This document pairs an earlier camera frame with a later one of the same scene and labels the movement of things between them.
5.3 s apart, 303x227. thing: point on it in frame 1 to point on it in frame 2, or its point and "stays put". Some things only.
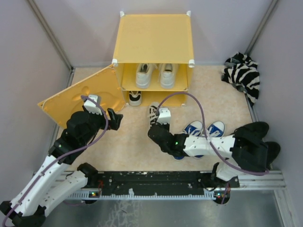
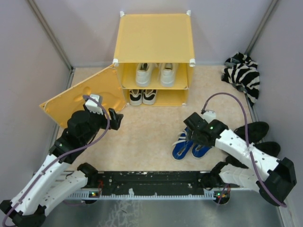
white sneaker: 143,74 stays put
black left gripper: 114,123 stays put
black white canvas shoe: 135,98 stays put
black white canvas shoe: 153,116 to 149,96
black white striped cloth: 242,72 stays put
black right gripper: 167,125 to 191,136
